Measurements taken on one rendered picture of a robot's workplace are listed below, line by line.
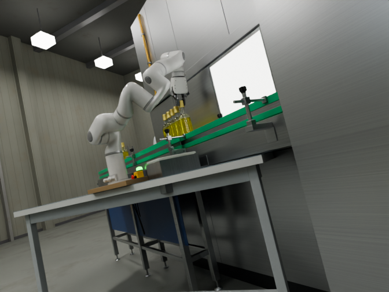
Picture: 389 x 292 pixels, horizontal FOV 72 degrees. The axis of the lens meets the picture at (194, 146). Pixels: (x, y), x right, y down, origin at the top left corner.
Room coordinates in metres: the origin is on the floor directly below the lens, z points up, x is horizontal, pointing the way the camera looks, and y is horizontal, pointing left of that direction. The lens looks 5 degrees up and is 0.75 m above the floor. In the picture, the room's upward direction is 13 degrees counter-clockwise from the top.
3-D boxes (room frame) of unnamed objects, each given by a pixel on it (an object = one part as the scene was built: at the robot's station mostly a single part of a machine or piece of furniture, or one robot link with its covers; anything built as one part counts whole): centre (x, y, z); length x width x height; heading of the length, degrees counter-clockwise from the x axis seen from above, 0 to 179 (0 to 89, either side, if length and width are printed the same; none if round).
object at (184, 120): (1.63, 0.02, 0.99); 0.06 x 0.06 x 0.21; 35
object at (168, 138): (1.54, 0.11, 0.95); 0.17 x 0.03 x 0.12; 124
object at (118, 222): (2.31, 0.54, 0.54); 1.59 x 0.18 x 0.43; 34
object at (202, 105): (1.57, -0.18, 1.15); 0.90 x 0.03 x 0.34; 34
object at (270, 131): (1.01, -0.24, 0.90); 0.17 x 0.05 x 0.23; 124
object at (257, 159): (2.07, 0.17, 0.73); 1.58 x 1.52 x 0.04; 66
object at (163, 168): (1.40, 0.11, 0.79); 0.27 x 0.17 x 0.08; 124
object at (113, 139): (1.46, 0.45, 1.01); 0.13 x 0.10 x 0.16; 138
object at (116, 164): (1.45, 0.45, 0.85); 0.16 x 0.13 x 0.15; 150
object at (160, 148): (2.28, 0.62, 0.93); 1.75 x 0.01 x 0.08; 34
